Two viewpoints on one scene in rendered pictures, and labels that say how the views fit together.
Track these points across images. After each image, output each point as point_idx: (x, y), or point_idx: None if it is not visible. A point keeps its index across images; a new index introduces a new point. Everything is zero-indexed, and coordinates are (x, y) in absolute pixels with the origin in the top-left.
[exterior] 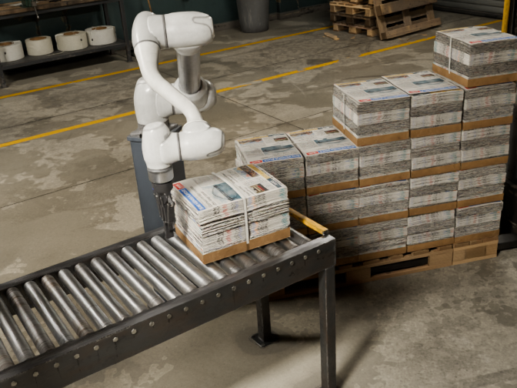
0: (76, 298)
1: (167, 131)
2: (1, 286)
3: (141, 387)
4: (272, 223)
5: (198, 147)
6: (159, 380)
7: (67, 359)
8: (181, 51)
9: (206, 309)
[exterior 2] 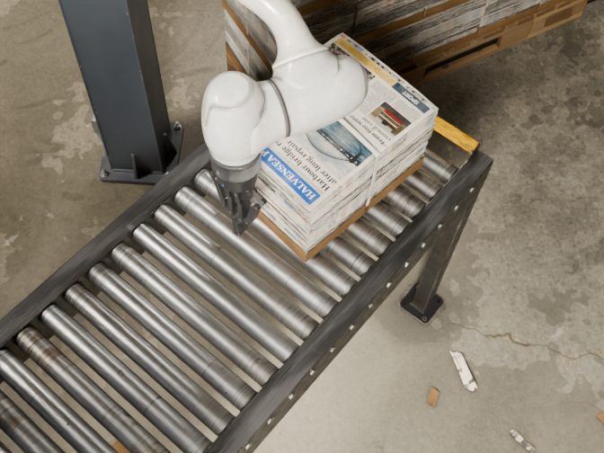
0: (109, 381)
1: (262, 97)
2: None
3: (152, 339)
4: (404, 163)
5: (324, 117)
6: (174, 322)
7: None
8: None
9: (334, 350)
